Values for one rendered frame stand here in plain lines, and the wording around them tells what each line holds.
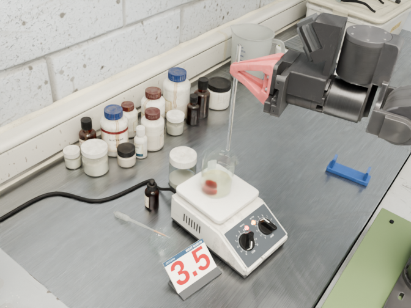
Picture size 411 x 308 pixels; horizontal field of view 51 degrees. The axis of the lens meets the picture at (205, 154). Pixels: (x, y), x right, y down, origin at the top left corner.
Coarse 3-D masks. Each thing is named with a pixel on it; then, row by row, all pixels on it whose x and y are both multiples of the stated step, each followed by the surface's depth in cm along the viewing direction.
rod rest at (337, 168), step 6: (336, 156) 103; (330, 162) 105; (330, 168) 103; (336, 168) 103; (342, 168) 104; (348, 168) 104; (336, 174) 103; (342, 174) 102; (348, 174) 102; (354, 174) 102; (360, 174) 102; (366, 174) 99; (354, 180) 101; (360, 180) 101; (366, 180) 101
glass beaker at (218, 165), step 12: (204, 156) 80; (216, 156) 82; (228, 156) 81; (204, 168) 78; (216, 168) 76; (228, 168) 76; (204, 180) 79; (216, 180) 78; (228, 180) 79; (204, 192) 81; (216, 192) 80; (228, 192) 81
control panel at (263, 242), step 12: (264, 204) 84; (252, 216) 81; (264, 216) 83; (240, 228) 79; (252, 228) 80; (228, 240) 77; (264, 240) 80; (276, 240) 81; (240, 252) 77; (252, 252) 78; (264, 252) 79; (252, 264) 77
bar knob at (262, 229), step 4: (260, 220) 82; (264, 220) 80; (268, 220) 81; (260, 224) 81; (264, 224) 81; (268, 224) 80; (272, 224) 80; (260, 228) 81; (264, 228) 81; (268, 228) 81; (272, 228) 80; (276, 228) 81; (264, 232) 81; (268, 232) 81
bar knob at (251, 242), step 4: (248, 232) 78; (252, 232) 78; (240, 236) 78; (244, 236) 78; (248, 236) 77; (252, 236) 77; (240, 240) 78; (244, 240) 78; (248, 240) 77; (252, 240) 77; (240, 244) 77; (244, 244) 78; (248, 244) 76; (252, 244) 77; (244, 248) 77; (248, 248) 77; (252, 248) 78
